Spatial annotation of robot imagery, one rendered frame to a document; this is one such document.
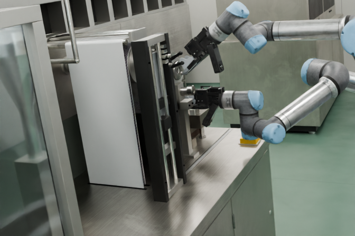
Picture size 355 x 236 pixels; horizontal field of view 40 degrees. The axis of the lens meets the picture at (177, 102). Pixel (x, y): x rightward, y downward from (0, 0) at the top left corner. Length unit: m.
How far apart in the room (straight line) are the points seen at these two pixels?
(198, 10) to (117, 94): 5.19
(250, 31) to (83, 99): 0.64
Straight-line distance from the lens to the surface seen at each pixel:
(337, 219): 3.33
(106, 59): 1.67
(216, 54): 1.87
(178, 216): 1.55
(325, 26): 1.82
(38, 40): 0.98
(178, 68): 1.94
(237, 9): 1.79
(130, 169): 1.76
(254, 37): 1.78
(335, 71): 2.01
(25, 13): 0.96
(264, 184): 2.21
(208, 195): 1.66
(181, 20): 2.77
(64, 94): 1.90
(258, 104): 1.89
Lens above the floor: 1.63
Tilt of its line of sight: 15 degrees down
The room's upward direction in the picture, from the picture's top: 7 degrees counter-clockwise
